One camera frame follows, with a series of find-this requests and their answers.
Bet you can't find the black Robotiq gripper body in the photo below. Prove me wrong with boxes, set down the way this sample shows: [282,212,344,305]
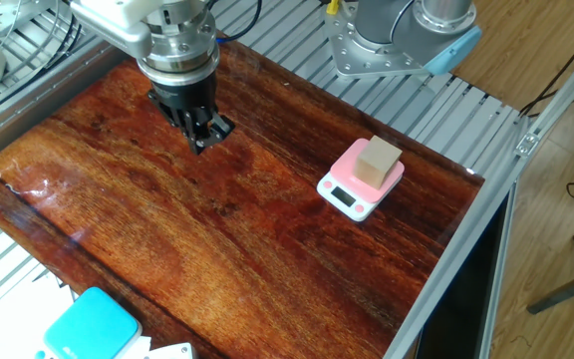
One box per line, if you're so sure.
[146,69,219,131]

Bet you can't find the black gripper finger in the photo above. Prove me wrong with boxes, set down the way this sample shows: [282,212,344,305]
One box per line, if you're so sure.
[182,110,213,156]
[209,113,236,146]

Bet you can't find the plain wooden cube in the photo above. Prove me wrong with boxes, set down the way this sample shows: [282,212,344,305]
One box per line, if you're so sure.
[353,135,404,191]

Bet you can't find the pink white kitchen scale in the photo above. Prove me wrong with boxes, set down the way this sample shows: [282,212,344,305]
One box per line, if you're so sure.
[316,138,407,222]

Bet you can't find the blue white kitchen scale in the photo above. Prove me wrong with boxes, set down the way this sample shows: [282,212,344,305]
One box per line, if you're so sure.
[35,286,144,359]

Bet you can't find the silver wrist coupling flange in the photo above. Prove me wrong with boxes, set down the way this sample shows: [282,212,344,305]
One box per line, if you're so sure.
[137,9,221,86]

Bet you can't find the white paper sheets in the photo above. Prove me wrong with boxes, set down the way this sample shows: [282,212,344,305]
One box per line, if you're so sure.
[0,271,77,359]

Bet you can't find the black side panel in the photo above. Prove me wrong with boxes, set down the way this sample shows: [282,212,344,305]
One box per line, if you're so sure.
[416,186,510,359]

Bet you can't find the dark wooden chair legs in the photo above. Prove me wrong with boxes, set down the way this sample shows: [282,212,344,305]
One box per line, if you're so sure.
[525,213,574,315]

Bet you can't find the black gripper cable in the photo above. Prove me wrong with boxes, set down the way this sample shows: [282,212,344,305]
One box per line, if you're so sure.
[205,0,263,45]

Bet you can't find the white printed wrist mount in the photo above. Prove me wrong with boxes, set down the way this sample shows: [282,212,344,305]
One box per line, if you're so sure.
[70,0,208,60]

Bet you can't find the black cable bundle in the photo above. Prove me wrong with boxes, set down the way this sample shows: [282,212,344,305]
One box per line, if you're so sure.
[27,0,85,74]

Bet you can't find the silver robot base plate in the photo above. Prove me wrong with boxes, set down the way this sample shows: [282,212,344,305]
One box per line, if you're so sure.
[324,2,455,79]

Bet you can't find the aluminium table edge rail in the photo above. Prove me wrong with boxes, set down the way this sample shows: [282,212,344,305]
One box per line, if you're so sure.
[384,117,535,359]

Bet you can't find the thin black hanging cable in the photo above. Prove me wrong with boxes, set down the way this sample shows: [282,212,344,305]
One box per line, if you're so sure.
[518,17,574,119]

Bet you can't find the aluminium extrusion post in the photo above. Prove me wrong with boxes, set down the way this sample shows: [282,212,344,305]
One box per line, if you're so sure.
[514,29,574,160]

